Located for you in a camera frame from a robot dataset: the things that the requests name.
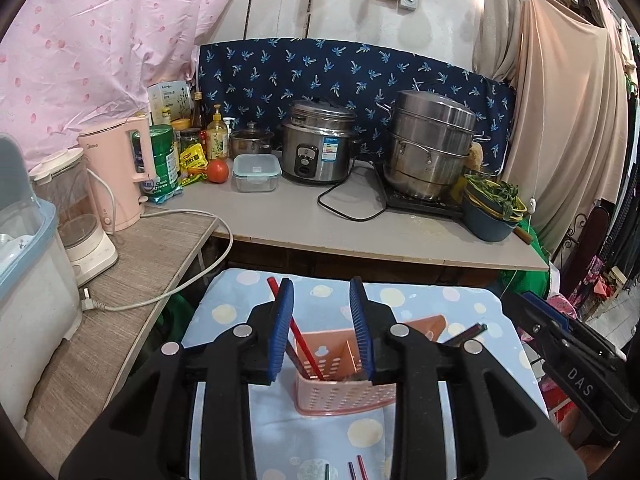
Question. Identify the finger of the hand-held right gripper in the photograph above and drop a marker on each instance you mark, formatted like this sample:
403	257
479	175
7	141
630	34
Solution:
540	320

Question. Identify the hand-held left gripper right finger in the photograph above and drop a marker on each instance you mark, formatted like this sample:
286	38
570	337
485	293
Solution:
361	330

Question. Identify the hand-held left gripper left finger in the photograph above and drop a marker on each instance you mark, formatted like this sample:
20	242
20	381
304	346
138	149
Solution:
282	330

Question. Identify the pink perforated utensil basket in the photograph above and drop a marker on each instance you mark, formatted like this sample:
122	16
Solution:
330	400

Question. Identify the green bag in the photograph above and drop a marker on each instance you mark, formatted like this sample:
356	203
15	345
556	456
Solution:
522	275

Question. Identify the pink floral cloth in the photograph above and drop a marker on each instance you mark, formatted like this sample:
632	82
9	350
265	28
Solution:
595	285

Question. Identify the black metal chair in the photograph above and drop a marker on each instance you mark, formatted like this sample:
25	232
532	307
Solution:
595	240

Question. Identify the blue basin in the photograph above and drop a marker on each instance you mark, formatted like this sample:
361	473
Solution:
487	225

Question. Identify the blue polka dot tablecloth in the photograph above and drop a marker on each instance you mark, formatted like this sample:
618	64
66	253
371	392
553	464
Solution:
320	440

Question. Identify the leafy green vegetables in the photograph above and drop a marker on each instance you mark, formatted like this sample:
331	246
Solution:
492	192

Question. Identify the black induction cooker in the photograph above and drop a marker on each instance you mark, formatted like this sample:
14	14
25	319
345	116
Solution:
415	205

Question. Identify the glass food container teal lid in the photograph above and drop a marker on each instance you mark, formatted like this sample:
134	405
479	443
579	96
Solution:
256	172

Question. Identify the wood grain side counter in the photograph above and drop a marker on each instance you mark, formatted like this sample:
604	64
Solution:
125	270

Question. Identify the red tomato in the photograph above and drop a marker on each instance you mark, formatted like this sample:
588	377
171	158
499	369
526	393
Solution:
217	172

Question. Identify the yellow loofah sponge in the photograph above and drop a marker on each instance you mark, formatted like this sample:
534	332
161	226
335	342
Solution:
475	155

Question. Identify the steel rice cooker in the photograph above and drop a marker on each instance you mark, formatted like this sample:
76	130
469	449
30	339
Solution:
320	150

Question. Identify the small steel pot with lid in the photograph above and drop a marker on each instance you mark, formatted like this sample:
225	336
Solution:
250	142

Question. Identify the steel steamer pot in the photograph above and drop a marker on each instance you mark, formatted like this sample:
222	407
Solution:
430	150

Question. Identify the yellow snack packet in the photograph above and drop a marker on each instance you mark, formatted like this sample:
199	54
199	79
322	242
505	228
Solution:
194	157

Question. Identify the yellow dish soap bottle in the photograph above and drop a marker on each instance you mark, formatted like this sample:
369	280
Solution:
217	135

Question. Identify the green tin can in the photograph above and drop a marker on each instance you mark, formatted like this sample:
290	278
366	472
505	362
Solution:
160	160

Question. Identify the glass jar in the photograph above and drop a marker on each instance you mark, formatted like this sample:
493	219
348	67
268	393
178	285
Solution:
190	141

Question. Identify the beige hanging cloth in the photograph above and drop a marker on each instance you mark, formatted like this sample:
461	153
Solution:
560	110

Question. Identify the white glass health pot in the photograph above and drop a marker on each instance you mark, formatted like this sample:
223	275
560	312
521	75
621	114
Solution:
85	250

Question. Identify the pink electric kettle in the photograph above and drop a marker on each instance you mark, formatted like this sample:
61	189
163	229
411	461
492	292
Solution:
112	175

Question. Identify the dark sauce bottle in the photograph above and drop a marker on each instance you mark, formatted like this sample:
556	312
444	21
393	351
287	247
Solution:
197	112

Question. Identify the white dish cabinet blue lid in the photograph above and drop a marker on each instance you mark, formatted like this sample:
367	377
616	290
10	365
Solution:
35	310

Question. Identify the white carton box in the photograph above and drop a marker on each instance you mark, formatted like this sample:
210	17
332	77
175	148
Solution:
167	102

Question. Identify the navy printed cloth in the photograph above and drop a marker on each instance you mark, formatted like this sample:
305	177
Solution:
280	75

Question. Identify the pink dotted curtain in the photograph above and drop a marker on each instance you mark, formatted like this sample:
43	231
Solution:
100	50

